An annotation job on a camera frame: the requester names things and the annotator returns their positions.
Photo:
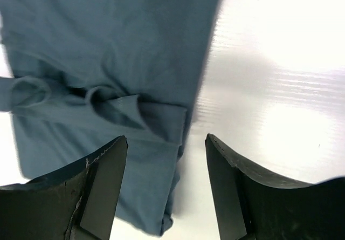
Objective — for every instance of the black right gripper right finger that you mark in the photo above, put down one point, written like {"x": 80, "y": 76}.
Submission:
{"x": 252, "y": 202}

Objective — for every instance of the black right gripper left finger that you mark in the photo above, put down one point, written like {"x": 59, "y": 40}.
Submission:
{"x": 77, "y": 201}

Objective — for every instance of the teal blue t shirt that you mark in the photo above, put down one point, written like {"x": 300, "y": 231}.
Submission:
{"x": 87, "y": 71}

